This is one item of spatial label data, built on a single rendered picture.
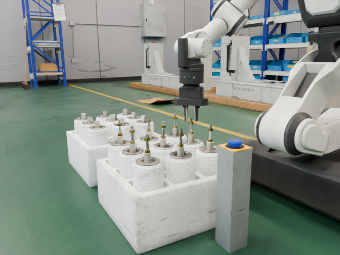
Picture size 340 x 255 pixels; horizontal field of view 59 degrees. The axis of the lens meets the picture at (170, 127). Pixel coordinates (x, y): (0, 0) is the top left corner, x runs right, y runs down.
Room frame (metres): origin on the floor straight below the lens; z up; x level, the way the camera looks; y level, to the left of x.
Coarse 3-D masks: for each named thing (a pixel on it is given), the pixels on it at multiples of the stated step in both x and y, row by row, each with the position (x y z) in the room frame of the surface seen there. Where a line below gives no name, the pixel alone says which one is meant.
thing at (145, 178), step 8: (160, 160) 0.89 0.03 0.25; (136, 168) 0.85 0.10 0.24; (144, 168) 0.84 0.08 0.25; (152, 168) 0.84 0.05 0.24; (160, 168) 0.86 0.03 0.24; (136, 176) 0.85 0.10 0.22; (144, 176) 0.84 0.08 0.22; (152, 176) 0.84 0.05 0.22; (160, 176) 0.86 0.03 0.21; (136, 184) 0.85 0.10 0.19; (144, 184) 0.84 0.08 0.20; (152, 184) 0.84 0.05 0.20; (160, 184) 0.86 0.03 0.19
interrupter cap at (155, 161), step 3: (138, 159) 0.90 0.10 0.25; (141, 159) 0.89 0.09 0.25; (153, 159) 0.90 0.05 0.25; (156, 159) 0.89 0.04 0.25; (159, 159) 0.89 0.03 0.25; (138, 162) 0.87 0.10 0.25; (141, 162) 0.87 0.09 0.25; (144, 162) 0.87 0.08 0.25; (150, 162) 0.87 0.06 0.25; (153, 162) 0.86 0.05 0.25; (156, 162) 0.87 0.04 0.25; (159, 162) 0.87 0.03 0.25; (141, 165) 0.85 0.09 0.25; (144, 165) 0.85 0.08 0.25; (147, 165) 0.84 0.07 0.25; (150, 165) 0.85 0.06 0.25
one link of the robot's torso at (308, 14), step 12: (300, 0) 1.14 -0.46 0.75; (312, 0) 1.09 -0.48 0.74; (324, 0) 1.06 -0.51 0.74; (336, 0) 1.03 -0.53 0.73; (300, 12) 1.17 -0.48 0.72; (312, 12) 1.09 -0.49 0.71; (324, 12) 1.07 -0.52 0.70; (336, 12) 1.04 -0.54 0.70; (312, 24) 1.13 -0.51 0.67; (324, 24) 1.10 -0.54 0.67; (336, 24) 1.07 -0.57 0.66
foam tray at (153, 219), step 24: (120, 192) 0.88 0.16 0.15; (144, 192) 0.82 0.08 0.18; (168, 192) 0.83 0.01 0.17; (192, 192) 0.87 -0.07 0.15; (216, 192) 0.92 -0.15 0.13; (120, 216) 0.89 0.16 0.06; (144, 216) 0.79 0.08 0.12; (168, 216) 0.83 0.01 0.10; (192, 216) 0.87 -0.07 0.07; (144, 240) 0.79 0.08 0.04; (168, 240) 0.83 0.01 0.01
